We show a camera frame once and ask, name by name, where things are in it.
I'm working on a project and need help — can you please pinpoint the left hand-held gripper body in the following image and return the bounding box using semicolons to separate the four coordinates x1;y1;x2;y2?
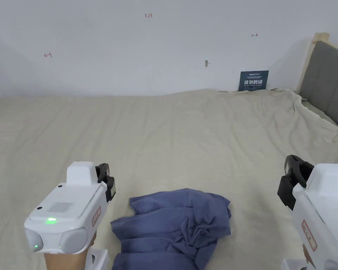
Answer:
24;161;117;270

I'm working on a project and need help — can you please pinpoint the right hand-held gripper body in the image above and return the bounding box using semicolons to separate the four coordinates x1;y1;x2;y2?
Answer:
277;164;338;270

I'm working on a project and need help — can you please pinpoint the person's right hand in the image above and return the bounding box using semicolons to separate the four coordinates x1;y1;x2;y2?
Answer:
302;243;317;266

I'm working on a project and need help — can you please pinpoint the person's left hand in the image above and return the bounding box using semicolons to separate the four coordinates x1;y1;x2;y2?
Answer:
44;232;98;270

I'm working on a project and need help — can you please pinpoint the bed with beige sheet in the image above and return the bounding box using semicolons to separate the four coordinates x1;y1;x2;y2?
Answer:
0;88;338;270

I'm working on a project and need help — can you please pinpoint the dark blue garment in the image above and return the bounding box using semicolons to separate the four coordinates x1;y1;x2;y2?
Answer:
110;188;232;270

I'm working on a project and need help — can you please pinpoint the grey padded headboard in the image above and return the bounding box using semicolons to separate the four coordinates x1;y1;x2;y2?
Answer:
298;32;338;135

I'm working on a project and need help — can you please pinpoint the dark blue sign card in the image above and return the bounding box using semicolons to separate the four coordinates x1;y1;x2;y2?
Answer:
238;70;270;92

